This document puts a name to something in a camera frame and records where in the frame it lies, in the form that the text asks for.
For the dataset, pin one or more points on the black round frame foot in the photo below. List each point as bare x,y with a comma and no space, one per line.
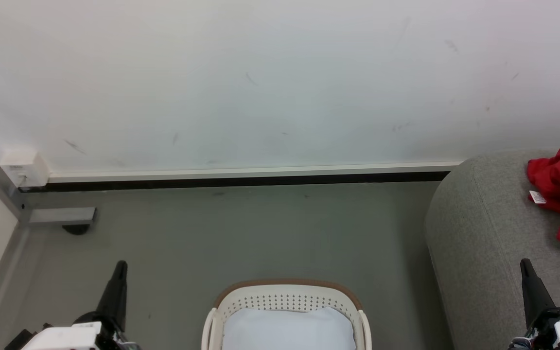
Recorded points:
77,229

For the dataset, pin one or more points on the white and black baseboard strip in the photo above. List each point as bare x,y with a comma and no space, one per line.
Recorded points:
241,177

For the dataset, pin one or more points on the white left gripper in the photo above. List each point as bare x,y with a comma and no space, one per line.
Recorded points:
63,338

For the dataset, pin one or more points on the white plastic wall box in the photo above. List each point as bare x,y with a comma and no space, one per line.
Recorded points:
26,167

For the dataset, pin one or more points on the pale bluish white cloth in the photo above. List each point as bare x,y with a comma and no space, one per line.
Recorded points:
287,330

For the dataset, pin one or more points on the white perforated laundry basket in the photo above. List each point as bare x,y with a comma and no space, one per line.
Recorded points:
285,294

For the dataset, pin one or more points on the grey fabric sofa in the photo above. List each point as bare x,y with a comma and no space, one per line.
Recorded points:
494,233

